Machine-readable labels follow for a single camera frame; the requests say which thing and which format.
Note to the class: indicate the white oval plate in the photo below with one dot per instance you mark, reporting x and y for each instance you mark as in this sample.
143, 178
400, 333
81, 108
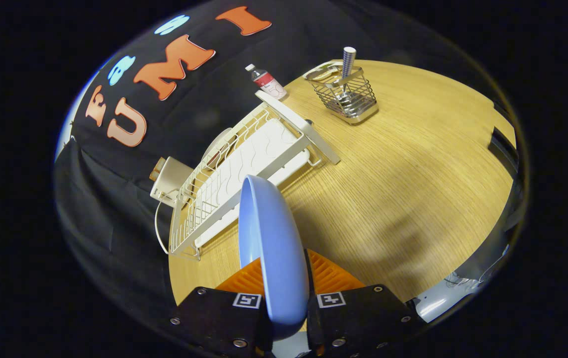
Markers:
214, 144

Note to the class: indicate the white toaster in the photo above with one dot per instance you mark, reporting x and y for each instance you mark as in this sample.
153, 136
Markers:
169, 179

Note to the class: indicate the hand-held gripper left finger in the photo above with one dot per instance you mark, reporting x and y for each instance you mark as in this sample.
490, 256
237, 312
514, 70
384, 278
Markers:
219, 318

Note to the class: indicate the toast slice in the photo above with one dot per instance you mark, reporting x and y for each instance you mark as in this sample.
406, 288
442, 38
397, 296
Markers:
156, 170

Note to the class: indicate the blue plate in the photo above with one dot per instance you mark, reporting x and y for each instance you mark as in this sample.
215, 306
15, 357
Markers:
279, 258

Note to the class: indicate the clear bottle with red label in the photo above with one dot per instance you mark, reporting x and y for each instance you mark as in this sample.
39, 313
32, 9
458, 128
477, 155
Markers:
269, 84

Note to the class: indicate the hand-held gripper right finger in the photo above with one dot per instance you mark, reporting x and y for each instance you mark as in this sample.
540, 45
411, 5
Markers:
358, 318

